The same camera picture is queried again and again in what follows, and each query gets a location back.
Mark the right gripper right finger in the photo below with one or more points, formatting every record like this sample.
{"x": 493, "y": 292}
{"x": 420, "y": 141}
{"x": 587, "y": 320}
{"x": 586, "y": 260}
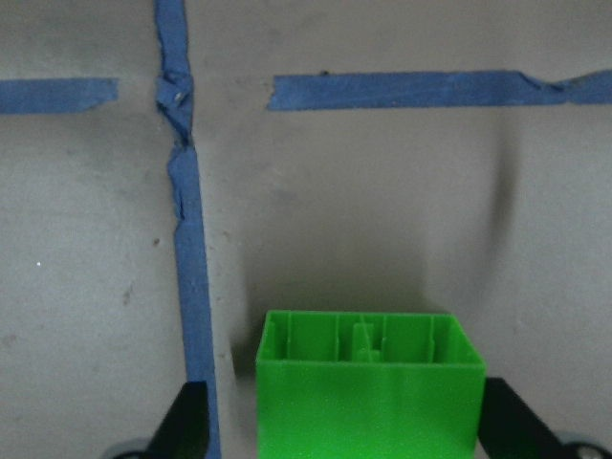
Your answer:
{"x": 510, "y": 429}

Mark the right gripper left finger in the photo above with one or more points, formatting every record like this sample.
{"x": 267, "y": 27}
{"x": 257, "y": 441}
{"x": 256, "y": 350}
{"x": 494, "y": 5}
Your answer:
{"x": 183, "y": 433}

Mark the green toy block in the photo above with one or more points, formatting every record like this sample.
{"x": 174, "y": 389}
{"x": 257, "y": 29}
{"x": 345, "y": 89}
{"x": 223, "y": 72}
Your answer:
{"x": 367, "y": 385}

